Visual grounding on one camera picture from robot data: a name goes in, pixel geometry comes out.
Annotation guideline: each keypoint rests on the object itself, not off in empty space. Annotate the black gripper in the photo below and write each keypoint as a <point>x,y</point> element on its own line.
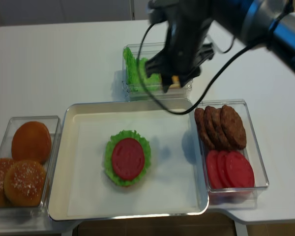
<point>189,21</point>

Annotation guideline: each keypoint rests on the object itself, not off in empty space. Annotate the tomato slice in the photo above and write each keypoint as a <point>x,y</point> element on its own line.
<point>128,159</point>
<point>239,171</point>
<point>221,158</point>
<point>212,171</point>

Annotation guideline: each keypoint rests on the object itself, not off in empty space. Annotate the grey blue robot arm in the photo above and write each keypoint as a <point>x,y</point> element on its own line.
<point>268,22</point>

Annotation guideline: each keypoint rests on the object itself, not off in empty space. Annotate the yellow cheese slices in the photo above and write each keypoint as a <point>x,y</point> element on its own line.
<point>175,82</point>

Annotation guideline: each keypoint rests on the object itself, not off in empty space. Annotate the green lettuce leaves in container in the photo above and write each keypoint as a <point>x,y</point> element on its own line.
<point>152,83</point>

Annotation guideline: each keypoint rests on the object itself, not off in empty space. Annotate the clear lettuce cheese container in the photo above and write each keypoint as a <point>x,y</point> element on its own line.
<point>148,51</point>

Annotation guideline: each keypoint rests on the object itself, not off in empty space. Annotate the green lettuce leaf on bun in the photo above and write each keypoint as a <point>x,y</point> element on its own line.
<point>114,139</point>

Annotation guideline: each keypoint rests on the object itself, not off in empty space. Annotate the brown patty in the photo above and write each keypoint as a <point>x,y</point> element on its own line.
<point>233,128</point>
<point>199,119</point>
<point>213,135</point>
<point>225,144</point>

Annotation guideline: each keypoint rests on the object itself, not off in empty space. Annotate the brown patty far left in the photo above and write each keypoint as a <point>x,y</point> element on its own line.
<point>199,119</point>

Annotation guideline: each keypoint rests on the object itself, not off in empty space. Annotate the brown patty front right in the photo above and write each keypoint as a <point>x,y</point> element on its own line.
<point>233,128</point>

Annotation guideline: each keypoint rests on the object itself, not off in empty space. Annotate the clear patty tomato container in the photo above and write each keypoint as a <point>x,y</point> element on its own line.
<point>245,196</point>

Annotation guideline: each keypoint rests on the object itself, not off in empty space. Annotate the white metal serving tray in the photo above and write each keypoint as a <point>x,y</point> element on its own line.
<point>61,184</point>

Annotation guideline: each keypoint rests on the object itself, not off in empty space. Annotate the smooth brown bun top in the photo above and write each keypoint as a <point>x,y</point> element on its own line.
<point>32,141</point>

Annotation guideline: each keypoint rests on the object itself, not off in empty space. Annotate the sesame bun right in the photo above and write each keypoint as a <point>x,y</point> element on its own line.
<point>24,183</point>

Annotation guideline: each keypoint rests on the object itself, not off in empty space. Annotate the clear bun container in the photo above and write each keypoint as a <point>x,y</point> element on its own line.
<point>53,124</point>

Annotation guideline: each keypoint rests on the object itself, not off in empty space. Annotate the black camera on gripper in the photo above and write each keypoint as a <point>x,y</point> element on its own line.
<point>156,10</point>

